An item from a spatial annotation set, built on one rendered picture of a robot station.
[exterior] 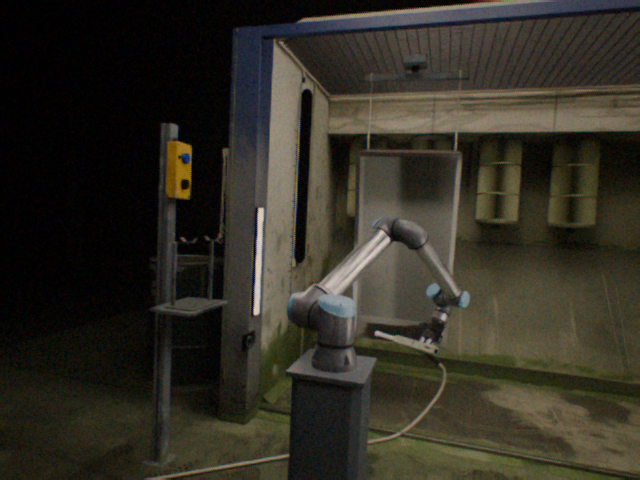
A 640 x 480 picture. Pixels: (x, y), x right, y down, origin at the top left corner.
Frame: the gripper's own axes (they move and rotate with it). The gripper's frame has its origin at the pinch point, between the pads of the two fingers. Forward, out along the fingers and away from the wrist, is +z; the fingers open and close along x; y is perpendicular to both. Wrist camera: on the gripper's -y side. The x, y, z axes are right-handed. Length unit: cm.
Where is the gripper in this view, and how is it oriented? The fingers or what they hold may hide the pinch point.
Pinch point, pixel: (421, 350)
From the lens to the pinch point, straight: 256.1
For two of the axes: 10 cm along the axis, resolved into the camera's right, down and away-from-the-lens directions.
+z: -5.0, 8.1, -3.1
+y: 6.7, 5.9, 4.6
